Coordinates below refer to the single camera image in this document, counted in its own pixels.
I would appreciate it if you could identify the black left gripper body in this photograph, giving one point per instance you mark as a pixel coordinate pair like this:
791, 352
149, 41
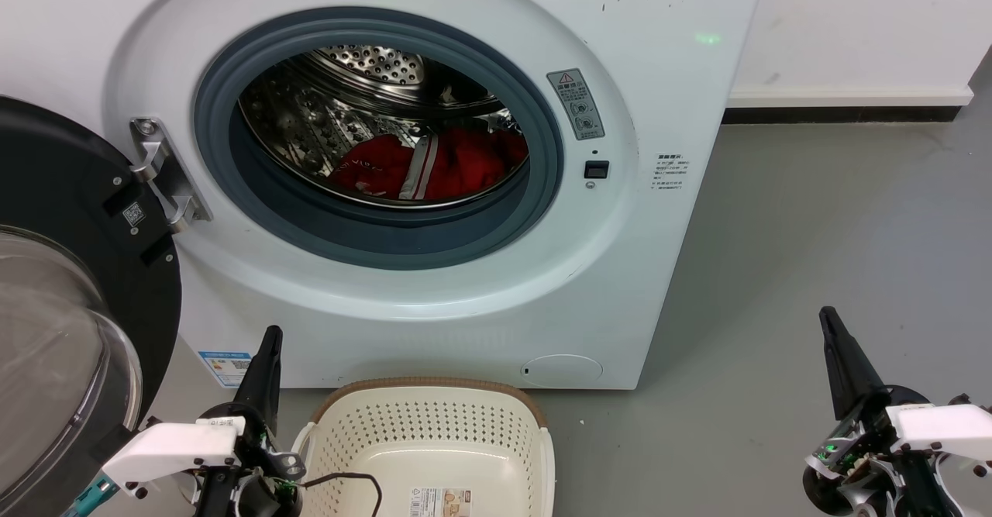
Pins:
256, 494

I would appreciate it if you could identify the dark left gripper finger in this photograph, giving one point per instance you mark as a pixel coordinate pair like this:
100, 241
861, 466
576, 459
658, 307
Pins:
254, 393
273, 393

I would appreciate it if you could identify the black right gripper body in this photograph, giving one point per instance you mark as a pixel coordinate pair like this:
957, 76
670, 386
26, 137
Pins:
868, 439

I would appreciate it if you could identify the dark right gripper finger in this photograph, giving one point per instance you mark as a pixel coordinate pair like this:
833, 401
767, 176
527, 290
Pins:
864, 377
841, 381

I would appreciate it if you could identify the red garment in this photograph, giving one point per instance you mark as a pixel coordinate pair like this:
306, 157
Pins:
473, 164

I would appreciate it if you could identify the cream perforated plastic laundry basket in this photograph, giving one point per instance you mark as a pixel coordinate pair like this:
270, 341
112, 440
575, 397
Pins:
434, 439

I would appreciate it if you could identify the printed food package label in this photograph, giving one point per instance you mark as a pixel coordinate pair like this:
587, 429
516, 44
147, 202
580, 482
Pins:
440, 503

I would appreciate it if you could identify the stainless steel washing machine drum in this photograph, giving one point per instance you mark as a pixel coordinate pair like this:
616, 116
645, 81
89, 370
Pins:
310, 114

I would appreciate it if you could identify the black round washer door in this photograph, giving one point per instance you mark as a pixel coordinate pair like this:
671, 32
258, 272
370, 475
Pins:
70, 176

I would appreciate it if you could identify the blue energy label sticker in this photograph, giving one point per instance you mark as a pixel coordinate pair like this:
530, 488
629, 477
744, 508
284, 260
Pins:
225, 368

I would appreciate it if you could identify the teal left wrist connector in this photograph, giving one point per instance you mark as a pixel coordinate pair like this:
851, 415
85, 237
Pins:
91, 498

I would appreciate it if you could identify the grey rubber door gasket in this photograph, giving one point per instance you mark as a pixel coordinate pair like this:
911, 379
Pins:
372, 246

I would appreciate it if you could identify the clear glass door window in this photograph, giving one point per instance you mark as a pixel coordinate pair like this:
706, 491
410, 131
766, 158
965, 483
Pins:
46, 346

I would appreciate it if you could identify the white front-load washing machine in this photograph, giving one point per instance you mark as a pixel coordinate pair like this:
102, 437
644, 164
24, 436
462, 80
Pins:
659, 269

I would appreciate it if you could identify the QR code sticker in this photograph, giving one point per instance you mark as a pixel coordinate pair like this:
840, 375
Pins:
134, 214

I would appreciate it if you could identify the silver metal door hinge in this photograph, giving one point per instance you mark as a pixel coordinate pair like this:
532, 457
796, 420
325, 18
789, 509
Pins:
167, 176

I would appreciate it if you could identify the small printed text label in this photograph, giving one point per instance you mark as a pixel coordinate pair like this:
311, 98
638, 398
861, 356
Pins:
670, 172

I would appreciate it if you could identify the white and black baseboard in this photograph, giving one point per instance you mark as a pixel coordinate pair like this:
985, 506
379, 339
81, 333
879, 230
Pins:
845, 106

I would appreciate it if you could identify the round white filter cover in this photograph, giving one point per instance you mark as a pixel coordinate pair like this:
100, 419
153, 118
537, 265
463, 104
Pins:
562, 370

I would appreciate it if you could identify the black door latch socket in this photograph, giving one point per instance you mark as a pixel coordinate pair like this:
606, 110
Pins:
596, 170

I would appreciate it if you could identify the grey warning sticker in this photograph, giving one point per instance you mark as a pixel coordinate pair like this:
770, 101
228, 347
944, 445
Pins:
576, 105

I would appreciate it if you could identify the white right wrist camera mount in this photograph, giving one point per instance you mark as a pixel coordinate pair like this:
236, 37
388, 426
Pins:
945, 428

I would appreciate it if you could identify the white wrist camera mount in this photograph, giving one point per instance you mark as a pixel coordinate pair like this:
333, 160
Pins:
945, 428
170, 447

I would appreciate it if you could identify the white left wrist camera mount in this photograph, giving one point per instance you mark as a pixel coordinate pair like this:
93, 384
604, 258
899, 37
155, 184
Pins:
170, 447

